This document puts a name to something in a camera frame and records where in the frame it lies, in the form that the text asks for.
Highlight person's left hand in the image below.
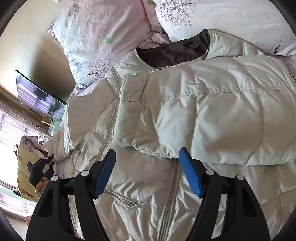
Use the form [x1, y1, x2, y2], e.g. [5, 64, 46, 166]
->
[35, 177, 49, 198]

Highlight black flat television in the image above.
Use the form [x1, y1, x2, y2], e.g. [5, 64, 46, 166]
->
[16, 70, 66, 120]

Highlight pink floral bed sheet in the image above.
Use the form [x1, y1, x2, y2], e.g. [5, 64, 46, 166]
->
[51, 30, 295, 177]

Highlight yellow floral bedding pile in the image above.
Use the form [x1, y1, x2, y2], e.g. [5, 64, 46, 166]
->
[16, 136, 48, 201]

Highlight floral pillow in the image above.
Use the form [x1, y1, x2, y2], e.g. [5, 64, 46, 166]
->
[48, 1, 162, 89]
[154, 0, 295, 56]

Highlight right floral pillow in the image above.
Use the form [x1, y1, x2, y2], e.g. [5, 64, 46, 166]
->
[154, 0, 295, 56]

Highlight beige puffer jacket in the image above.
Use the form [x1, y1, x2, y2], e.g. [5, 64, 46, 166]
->
[46, 30, 295, 240]

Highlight left floral pillow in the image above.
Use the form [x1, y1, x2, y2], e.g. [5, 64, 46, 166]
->
[48, 1, 162, 89]

